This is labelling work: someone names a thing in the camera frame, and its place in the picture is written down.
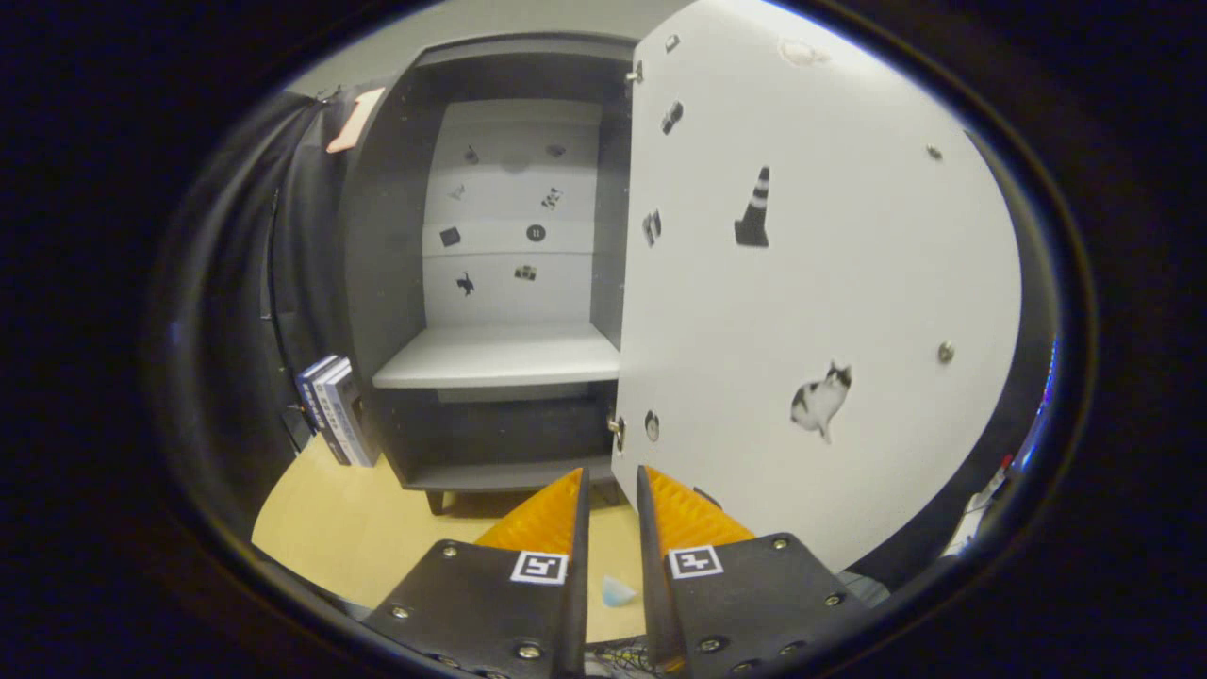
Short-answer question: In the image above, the light grey cabinet door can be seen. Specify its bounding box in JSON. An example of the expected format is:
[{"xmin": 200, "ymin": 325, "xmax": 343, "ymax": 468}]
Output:
[{"xmin": 611, "ymin": 0, "xmax": 1024, "ymax": 576}]

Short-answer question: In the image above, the grey cabinet shelf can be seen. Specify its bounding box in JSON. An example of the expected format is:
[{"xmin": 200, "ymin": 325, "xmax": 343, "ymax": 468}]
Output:
[{"xmin": 372, "ymin": 325, "xmax": 620, "ymax": 389}]

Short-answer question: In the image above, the black backdrop cloth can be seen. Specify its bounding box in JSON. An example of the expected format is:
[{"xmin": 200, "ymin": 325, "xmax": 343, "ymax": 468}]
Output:
[{"xmin": 179, "ymin": 85, "xmax": 378, "ymax": 529}]

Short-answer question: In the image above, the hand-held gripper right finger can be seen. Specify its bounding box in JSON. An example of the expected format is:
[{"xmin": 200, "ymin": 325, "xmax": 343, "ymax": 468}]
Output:
[{"xmin": 637, "ymin": 465, "xmax": 864, "ymax": 675}]

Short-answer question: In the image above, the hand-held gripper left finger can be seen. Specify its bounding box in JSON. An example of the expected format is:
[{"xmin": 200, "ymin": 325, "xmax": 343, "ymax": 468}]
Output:
[{"xmin": 363, "ymin": 467, "xmax": 592, "ymax": 679}]

